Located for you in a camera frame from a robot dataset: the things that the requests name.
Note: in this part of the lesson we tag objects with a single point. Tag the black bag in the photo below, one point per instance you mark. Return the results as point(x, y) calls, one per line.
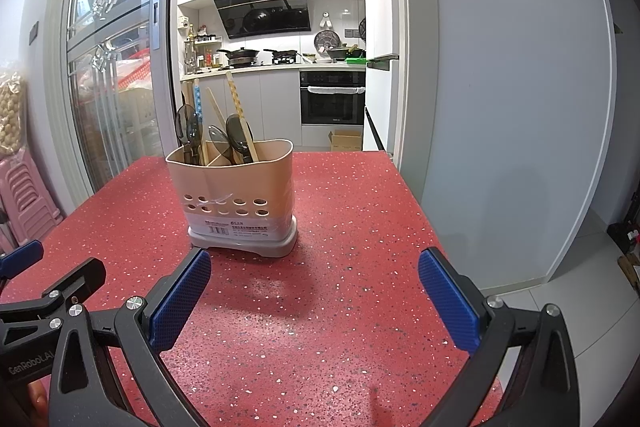
point(625, 234)

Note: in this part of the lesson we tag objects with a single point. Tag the black range hood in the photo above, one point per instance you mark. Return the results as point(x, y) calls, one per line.
point(265, 14)

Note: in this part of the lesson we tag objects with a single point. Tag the grey light switch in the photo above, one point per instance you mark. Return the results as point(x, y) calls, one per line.
point(33, 32)

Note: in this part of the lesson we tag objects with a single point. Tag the grey wall bracket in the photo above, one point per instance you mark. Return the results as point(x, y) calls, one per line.
point(620, 27)

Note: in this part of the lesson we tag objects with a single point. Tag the beige plastic utensil holder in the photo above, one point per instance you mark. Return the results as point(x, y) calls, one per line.
point(235, 179)

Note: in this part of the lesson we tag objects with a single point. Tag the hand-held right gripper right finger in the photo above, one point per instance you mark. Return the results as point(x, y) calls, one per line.
point(447, 302)

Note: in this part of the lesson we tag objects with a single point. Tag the black wok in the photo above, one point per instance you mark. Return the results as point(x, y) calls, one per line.
point(342, 53)

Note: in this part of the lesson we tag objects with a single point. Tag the green tray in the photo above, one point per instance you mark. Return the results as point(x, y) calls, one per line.
point(356, 61)

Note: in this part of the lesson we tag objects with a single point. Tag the sliding glass door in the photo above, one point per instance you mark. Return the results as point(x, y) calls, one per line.
point(125, 107)

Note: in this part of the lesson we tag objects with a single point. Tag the white refrigerator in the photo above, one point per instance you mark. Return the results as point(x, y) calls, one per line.
point(382, 7)

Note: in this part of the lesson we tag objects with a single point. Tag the person's left hand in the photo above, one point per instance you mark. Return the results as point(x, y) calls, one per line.
point(37, 399)

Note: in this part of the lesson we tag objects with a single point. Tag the pink plastic stool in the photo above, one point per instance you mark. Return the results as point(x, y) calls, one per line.
point(27, 192)

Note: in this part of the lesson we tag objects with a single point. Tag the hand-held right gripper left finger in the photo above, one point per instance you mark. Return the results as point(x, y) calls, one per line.
point(182, 302)

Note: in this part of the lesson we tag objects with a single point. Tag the black lidded pan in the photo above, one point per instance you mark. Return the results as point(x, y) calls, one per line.
point(242, 54)

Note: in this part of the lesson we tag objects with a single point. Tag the yellow patterned wooden chopstick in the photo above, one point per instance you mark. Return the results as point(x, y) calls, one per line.
point(235, 94)

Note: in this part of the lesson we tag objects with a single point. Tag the white kitchen counter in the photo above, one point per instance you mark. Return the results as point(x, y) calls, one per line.
point(275, 107)

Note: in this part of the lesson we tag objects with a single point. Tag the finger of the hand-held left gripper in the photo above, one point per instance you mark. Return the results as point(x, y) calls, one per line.
point(75, 279)
point(20, 253)

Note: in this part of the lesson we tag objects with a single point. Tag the black built-in oven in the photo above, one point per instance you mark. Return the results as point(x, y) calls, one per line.
point(332, 104)

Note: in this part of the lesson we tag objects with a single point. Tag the bag of beige balls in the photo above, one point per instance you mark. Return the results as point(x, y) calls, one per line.
point(10, 117)

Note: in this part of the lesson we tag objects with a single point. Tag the condiment rack with bottles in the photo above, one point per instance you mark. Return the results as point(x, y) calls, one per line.
point(197, 52)

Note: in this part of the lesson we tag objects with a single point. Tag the round metal steamer rack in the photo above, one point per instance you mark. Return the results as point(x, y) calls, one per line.
point(327, 41)

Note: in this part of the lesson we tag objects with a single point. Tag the black frying pan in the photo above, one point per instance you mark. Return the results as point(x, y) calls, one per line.
point(282, 55)

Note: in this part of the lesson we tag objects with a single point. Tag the brown flat box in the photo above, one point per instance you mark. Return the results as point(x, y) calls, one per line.
point(630, 269)

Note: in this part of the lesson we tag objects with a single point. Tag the cardboard box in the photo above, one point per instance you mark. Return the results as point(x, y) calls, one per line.
point(345, 142)

